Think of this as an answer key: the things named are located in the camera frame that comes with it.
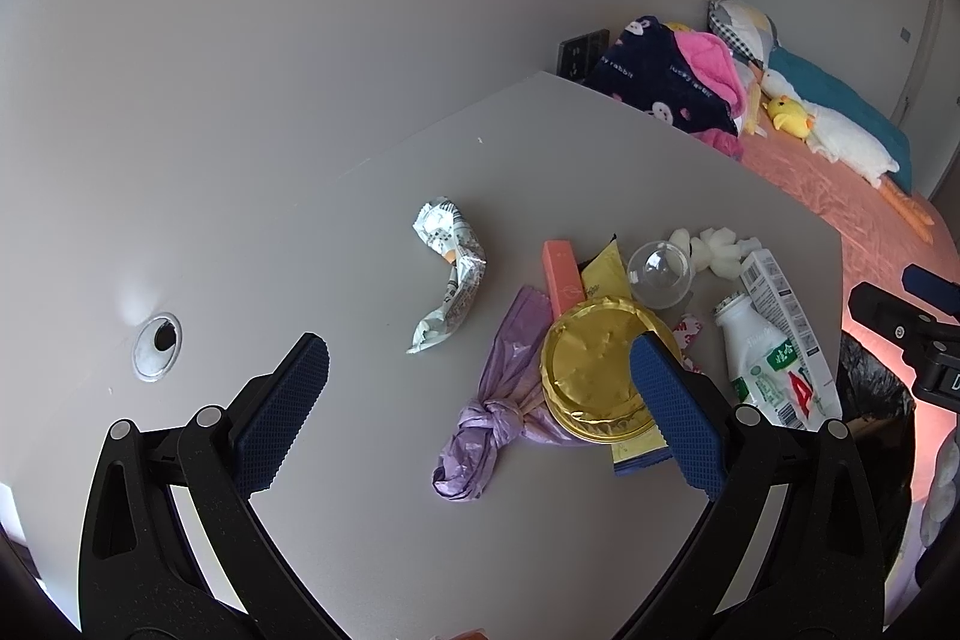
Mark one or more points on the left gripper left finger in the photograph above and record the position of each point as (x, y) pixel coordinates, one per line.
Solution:
(171, 547)

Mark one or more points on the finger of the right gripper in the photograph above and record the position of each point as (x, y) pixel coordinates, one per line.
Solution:
(933, 289)
(897, 321)

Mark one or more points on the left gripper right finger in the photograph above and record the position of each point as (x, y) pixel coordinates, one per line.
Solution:
(792, 543)

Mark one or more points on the white red milk carton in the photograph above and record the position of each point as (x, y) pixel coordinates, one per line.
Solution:
(775, 299)

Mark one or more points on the white milk bottle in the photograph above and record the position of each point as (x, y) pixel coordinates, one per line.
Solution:
(762, 364)

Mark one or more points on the white foam packing pieces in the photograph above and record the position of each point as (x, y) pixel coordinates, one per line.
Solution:
(717, 250)

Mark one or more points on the clear plastic cup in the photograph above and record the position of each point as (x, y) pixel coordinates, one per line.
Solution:
(659, 274)

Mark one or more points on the gold round foil tray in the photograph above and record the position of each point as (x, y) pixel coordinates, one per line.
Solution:
(585, 368)

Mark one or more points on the yellow snack packet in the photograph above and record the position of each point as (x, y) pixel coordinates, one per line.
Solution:
(605, 277)

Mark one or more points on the purple knotted plastic bag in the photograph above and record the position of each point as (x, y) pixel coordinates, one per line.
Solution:
(509, 404)

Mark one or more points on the salmon pink rectangular box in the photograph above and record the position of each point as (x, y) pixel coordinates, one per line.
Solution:
(564, 285)

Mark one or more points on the white snack wrapper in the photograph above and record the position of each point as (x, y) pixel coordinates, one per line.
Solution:
(442, 227)

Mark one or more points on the black trash bag bin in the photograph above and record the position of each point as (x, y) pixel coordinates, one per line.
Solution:
(867, 388)

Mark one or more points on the white goose plush toy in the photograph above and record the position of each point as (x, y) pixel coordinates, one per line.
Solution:
(840, 140)

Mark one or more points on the red white candy wrapper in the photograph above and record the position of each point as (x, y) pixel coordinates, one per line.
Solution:
(686, 331)

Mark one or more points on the yellow duck plush toy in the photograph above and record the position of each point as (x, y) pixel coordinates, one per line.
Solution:
(789, 116)

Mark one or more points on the teal blue quilt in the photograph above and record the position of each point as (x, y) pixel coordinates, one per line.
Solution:
(823, 89)

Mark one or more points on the patchwork checked pillow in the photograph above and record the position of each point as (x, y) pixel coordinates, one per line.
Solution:
(749, 33)

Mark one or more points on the pink fleece garment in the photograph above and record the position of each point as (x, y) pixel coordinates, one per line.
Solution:
(712, 64)

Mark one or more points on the navy rabbit print pajama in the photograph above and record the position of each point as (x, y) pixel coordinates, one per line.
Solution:
(645, 69)

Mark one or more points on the silver desk cable grommet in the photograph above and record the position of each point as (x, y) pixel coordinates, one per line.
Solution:
(157, 347)

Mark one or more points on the black wall socket panel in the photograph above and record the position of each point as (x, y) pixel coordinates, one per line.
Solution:
(578, 56)

